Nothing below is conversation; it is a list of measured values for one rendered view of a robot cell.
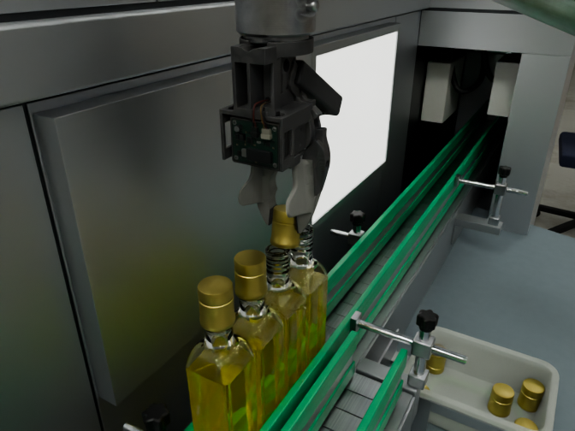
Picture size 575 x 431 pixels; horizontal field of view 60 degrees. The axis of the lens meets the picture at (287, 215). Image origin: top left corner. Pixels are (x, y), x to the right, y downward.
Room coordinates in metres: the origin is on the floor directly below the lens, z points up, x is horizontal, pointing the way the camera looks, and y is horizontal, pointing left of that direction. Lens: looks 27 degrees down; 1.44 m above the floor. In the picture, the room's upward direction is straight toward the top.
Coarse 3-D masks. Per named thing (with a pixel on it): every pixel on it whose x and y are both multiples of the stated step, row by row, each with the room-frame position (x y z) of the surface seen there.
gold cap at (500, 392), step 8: (496, 384) 0.61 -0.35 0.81; (504, 384) 0.61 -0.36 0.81; (496, 392) 0.59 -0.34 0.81; (504, 392) 0.59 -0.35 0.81; (512, 392) 0.59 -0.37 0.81; (496, 400) 0.59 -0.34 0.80; (504, 400) 0.58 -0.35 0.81; (512, 400) 0.58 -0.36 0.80; (488, 408) 0.60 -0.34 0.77; (496, 408) 0.58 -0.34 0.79; (504, 408) 0.58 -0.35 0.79; (504, 416) 0.58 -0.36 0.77
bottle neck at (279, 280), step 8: (272, 248) 0.50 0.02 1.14; (280, 248) 0.51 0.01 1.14; (272, 256) 0.48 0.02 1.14; (280, 256) 0.48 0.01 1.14; (288, 256) 0.49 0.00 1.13; (272, 264) 0.48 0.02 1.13; (280, 264) 0.48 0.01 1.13; (288, 264) 0.49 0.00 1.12; (272, 272) 0.48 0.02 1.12; (280, 272) 0.48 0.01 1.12; (288, 272) 0.49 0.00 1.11; (272, 280) 0.48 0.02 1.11; (280, 280) 0.48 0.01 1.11; (288, 280) 0.49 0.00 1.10; (272, 288) 0.48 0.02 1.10; (280, 288) 0.48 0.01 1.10
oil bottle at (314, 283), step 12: (312, 264) 0.54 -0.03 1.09; (300, 276) 0.52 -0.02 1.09; (312, 276) 0.52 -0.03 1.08; (324, 276) 0.54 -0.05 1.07; (312, 288) 0.52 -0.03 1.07; (324, 288) 0.54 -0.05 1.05; (312, 300) 0.52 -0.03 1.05; (324, 300) 0.54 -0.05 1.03; (312, 312) 0.52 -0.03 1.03; (324, 312) 0.55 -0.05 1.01; (312, 324) 0.52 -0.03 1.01; (324, 324) 0.55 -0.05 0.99; (312, 336) 0.52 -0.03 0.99; (324, 336) 0.55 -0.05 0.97; (312, 348) 0.52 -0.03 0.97
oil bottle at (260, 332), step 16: (240, 320) 0.43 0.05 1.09; (256, 320) 0.43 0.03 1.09; (272, 320) 0.44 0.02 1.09; (256, 336) 0.41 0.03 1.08; (272, 336) 0.43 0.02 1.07; (256, 352) 0.41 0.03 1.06; (272, 352) 0.43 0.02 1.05; (256, 368) 0.41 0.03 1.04; (272, 368) 0.43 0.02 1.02; (272, 384) 0.43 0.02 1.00; (272, 400) 0.43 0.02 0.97
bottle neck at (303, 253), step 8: (304, 232) 0.54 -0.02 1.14; (312, 232) 0.54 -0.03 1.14; (304, 240) 0.53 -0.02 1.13; (312, 240) 0.54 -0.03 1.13; (296, 248) 0.53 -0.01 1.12; (304, 248) 0.53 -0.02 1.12; (312, 248) 0.54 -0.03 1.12; (296, 256) 0.53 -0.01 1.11; (304, 256) 0.53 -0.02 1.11; (296, 264) 0.53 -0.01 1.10; (304, 264) 0.53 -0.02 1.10
